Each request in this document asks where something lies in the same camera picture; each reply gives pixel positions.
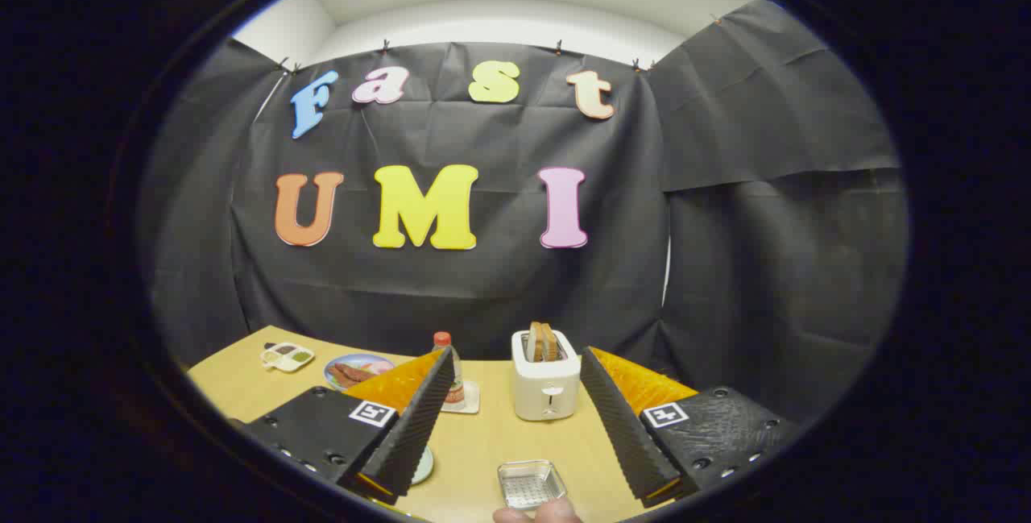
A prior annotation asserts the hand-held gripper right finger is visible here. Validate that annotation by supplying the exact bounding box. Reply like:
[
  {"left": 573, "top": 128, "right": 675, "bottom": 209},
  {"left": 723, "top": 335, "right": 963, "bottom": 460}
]
[{"left": 580, "top": 346, "right": 802, "bottom": 508}]

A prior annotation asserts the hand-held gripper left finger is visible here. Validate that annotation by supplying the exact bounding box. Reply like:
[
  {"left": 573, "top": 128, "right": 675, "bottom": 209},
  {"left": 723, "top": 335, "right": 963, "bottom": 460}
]
[{"left": 230, "top": 346, "right": 457, "bottom": 506}]

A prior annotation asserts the white square coaster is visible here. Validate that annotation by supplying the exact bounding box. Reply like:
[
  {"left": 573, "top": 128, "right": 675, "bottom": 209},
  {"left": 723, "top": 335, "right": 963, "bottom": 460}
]
[{"left": 441, "top": 380, "right": 481, "bottom": 415}]

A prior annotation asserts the clear water bottle red cap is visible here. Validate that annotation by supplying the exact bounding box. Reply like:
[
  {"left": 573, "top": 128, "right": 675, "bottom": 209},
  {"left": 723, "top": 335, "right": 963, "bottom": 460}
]
[{"left": 433, "top": 332, "right": 466, "bottom": 409}]

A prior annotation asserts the blue plate with food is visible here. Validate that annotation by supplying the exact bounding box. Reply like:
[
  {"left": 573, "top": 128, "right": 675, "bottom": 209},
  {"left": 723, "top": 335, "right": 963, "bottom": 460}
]
[{"left": 324, "top": 354, "right": 395, "bottom": 392}]

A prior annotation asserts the white toaster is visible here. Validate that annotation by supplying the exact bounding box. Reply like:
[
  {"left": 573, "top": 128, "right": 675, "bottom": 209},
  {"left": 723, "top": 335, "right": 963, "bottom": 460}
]
[{"left": 511, "top": 328, "right": 582, "bottom": 422}]

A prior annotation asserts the metal perforated tray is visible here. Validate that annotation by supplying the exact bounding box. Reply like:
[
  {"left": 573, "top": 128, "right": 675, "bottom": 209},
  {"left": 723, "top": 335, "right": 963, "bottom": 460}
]
[{"left": 497, "top": 460, "right": 568, "bottom": 511}]

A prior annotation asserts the black backdrop cloth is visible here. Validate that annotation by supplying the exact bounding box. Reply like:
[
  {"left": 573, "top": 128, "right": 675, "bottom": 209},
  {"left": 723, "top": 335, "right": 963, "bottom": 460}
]
[{"left": 137, "top": 0, "right": 909, "bottom": 427}]

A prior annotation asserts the white divided sauce dish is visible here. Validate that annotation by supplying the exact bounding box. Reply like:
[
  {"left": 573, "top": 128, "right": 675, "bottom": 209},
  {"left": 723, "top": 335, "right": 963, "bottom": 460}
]
[{"left": 259, "top": 342, "right": 316, "bottom": 373}]

